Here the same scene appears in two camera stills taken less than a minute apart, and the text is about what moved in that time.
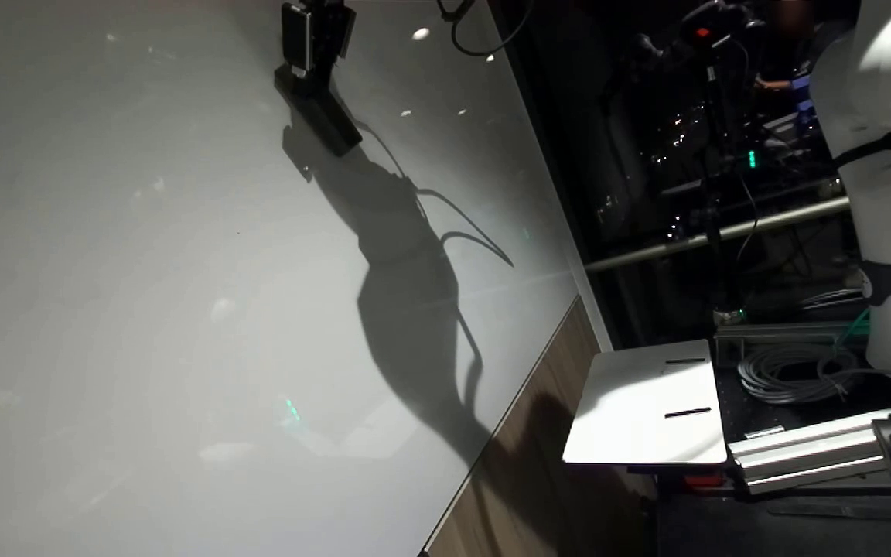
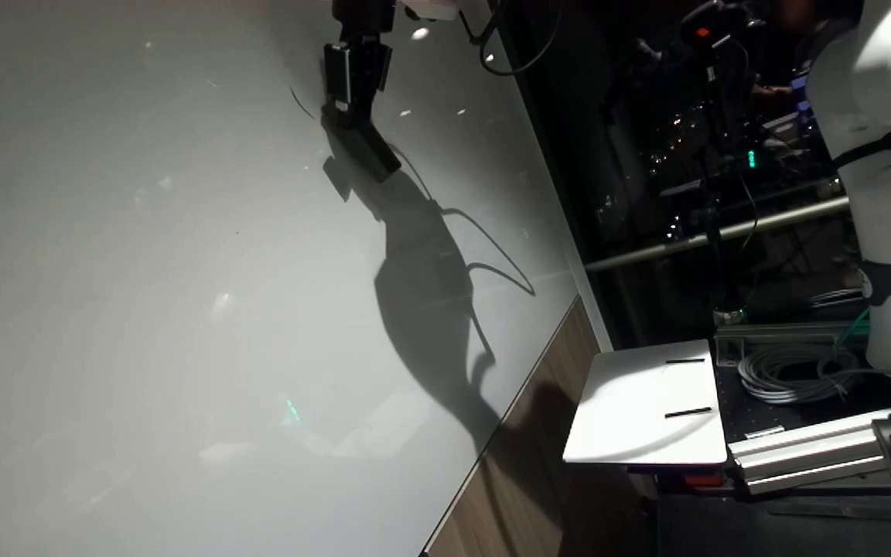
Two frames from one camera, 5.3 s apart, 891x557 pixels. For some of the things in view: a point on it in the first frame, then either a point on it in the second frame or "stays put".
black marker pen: x=685 y=413 stays put
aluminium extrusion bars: x=814 y=456 stays put
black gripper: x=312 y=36 -> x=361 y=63
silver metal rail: x=731 y=231 stays put
